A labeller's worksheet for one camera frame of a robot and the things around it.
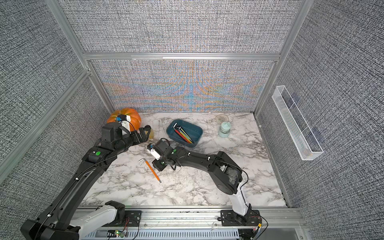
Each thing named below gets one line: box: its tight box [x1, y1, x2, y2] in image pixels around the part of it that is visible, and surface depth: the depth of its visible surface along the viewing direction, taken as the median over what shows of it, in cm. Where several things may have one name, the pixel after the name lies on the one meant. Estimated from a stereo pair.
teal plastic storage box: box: [166, 119, 204, 148], surface depth 111 cm
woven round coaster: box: [215, 114, 229, 124], surface depth 119 cm
